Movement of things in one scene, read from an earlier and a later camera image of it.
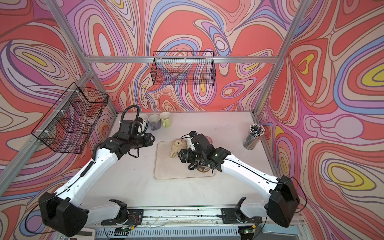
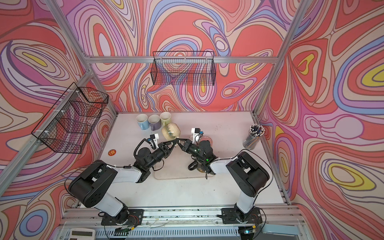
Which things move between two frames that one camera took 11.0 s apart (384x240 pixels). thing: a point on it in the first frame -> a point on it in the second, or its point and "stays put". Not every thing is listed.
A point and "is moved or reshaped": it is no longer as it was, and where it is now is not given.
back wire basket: [183, 68] stays put
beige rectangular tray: [165, 167] stays put
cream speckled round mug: [176, 146] is moved or reshaped
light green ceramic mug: [166, 119] stays put
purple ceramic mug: [155, 122] stays put
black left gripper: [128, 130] -> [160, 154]
